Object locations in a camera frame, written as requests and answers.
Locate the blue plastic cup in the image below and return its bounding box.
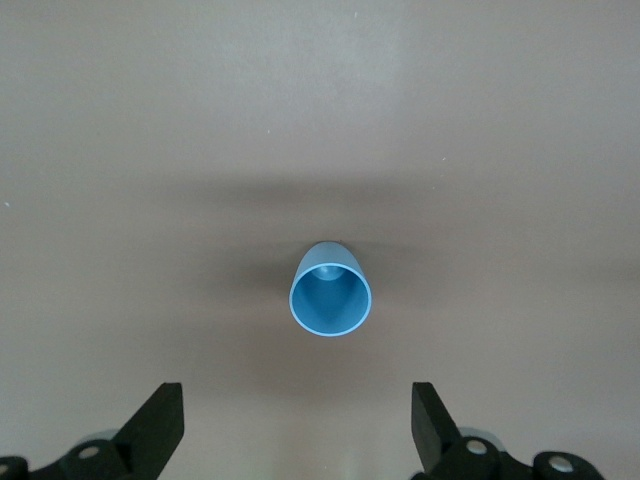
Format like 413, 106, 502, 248
288, 240, 374, 339

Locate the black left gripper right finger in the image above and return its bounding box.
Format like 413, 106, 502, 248
411, 381, 609, 480

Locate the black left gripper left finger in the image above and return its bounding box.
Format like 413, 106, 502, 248
0, 381, 186, 480

